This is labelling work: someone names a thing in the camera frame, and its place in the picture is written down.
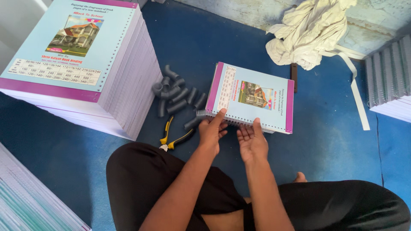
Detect person's right hand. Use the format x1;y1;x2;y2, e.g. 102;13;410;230
237;118;269;165

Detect person's left hand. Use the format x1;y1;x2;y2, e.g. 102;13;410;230
198;108;229;155

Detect grey spiral binding coil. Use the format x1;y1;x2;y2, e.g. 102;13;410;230
196;110;275;133

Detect light blue cover notebook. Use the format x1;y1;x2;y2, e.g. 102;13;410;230
204;62;295;135

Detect pile of grey coil pieces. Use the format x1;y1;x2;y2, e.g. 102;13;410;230
152;65;209;130

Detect person's black trousers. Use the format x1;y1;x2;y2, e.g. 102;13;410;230
106;142;411;231

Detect dark brown flat stick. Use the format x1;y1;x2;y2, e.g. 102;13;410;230
290;63;298;93

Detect white paper strip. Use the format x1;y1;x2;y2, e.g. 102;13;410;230
322;44;371;131

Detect crumpled white cloth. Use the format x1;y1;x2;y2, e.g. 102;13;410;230
265;0;358;71

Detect stack of spiral bound notebooks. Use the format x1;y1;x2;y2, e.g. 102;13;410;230
364;34;411;124

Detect tall stack of punched notebooks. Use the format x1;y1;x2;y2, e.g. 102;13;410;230
0;0;164;141

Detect stack of loose paper sheets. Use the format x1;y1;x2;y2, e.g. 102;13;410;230
0;142;92;231

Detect yellow black handled pliers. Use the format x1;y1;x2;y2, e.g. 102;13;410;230
159;115;196;152

